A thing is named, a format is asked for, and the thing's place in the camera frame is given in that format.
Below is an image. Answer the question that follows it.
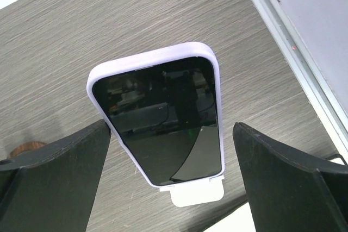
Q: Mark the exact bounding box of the white angled phone stand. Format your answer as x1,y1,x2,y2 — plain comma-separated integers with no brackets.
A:
159,175,225,208

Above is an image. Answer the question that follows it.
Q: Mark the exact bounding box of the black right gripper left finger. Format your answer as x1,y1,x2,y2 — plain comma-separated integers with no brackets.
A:
1,120,111,231

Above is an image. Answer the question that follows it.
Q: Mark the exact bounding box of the lilac case phone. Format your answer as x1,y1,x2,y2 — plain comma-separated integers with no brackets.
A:
86,41,225,188

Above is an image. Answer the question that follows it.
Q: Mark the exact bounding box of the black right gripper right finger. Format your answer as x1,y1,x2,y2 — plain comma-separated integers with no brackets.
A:
232,122,348,232

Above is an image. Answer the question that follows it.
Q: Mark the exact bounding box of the wooden round phone stand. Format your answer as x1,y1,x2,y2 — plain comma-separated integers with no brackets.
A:
7,141,46,159

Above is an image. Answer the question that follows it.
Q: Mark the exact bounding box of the right aluminium frame post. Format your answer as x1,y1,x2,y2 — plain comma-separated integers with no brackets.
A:
252,0,347,154

